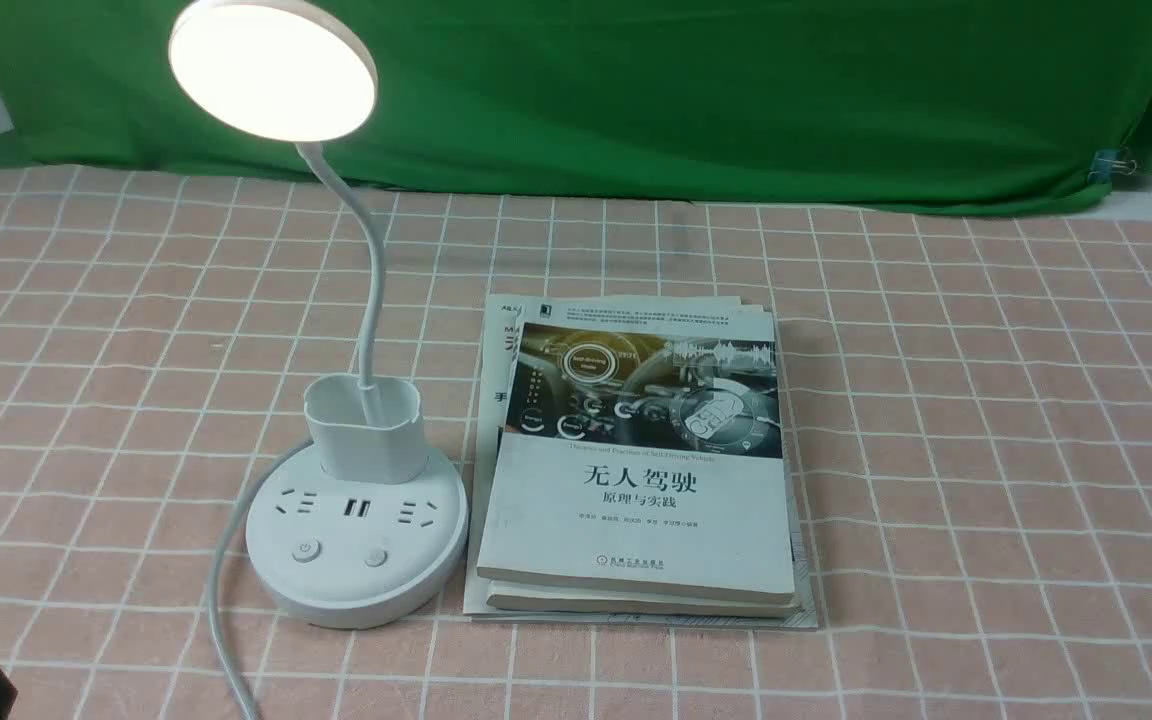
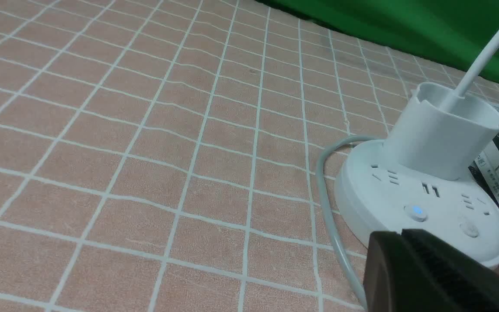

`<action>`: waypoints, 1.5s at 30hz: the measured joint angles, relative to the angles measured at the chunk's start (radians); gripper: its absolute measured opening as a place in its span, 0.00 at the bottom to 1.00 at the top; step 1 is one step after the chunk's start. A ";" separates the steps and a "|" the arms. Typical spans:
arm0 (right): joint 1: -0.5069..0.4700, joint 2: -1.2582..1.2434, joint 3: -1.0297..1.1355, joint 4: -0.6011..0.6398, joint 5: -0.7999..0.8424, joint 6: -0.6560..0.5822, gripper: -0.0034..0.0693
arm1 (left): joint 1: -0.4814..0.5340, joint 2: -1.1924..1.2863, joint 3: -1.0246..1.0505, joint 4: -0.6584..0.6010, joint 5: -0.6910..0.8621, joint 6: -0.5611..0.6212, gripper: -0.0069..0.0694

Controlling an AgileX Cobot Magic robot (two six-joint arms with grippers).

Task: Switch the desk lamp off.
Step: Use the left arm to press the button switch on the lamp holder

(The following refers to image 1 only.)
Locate white desk lamp with sockets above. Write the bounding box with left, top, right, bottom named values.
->
left=168, top=1, right=470, bottom=634

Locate bottom book in stack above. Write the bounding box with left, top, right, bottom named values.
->
left=463, top=293, right=820, bottom=632

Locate top white self-driving book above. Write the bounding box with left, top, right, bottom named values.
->
left=477, top=308, right=797, bottom=605

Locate pink checkered tablecloth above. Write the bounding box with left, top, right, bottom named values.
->
left=0, top=167, right=1152, bottom=719

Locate green backdrop cloth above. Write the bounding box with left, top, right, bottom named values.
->
left=0, top=0, right=1152, bottom=217

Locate blue binder clip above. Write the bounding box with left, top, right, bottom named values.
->
left=1087, top=149, right=1138, bottom=184

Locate white lamp power cable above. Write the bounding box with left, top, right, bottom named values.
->
left=207, top=437, right=314, bottom=720

